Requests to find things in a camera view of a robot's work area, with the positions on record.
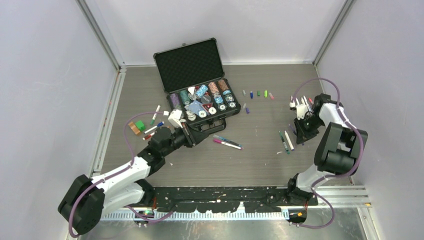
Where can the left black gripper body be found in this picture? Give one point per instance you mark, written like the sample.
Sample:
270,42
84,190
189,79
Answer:
187,137

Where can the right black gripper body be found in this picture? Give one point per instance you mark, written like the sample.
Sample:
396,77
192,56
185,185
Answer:
308,126

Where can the dark purple marker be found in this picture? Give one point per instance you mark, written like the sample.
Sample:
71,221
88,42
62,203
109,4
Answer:
292,129

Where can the magenta cap white marker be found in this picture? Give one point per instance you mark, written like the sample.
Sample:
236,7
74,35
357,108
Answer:
218,141

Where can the light blue marker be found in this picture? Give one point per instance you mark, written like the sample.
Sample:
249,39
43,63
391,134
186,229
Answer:
227,140

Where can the purple cap white marker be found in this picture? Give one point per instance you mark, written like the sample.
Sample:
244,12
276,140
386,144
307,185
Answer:
291,146

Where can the dark green marker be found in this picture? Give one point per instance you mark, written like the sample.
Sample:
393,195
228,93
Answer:
286,148

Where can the lime green cap marker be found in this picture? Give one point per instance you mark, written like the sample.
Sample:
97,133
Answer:
306,103

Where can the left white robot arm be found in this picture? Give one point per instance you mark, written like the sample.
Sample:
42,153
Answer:
88,199

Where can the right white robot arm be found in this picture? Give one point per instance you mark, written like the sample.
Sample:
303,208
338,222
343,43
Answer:
337,152

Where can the blue tip white marker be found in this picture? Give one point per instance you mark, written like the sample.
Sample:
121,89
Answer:
154,127

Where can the green tip white marker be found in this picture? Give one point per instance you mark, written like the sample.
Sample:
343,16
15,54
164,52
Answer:
155,115

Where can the green toy block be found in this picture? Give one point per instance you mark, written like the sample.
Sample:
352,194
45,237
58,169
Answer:
140,125

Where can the brown wooden block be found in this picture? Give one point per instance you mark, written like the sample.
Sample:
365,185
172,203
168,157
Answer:
134,128

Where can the black poker chip case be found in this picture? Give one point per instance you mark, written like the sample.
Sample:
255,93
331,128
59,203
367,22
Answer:
193,78

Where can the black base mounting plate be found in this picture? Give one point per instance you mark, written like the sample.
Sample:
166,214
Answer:
254,199

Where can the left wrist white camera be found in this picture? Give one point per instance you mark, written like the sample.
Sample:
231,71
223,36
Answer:
174,117

